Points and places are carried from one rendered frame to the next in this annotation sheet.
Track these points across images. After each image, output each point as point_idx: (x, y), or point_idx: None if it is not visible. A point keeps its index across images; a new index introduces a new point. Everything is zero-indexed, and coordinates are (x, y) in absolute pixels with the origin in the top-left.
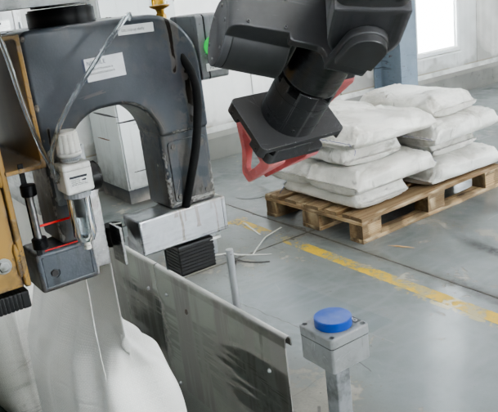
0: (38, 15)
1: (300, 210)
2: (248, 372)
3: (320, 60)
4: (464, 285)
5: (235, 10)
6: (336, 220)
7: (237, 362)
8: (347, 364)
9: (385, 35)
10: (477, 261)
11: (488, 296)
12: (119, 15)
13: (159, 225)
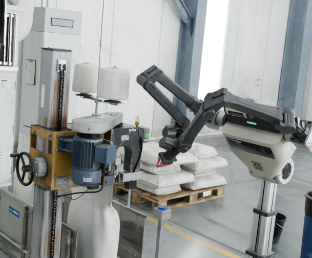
0: None
1: (127, 193)
2: (129, 228)
3: (177, 149)
4: (199, 233)
5: (166, 140)
6: (145, 199)
7: (125, 225)
8: (164, 219)
9: (187, 148)
10: (207, 225)
11: (209, 238)
12: None
13: (127, 175)
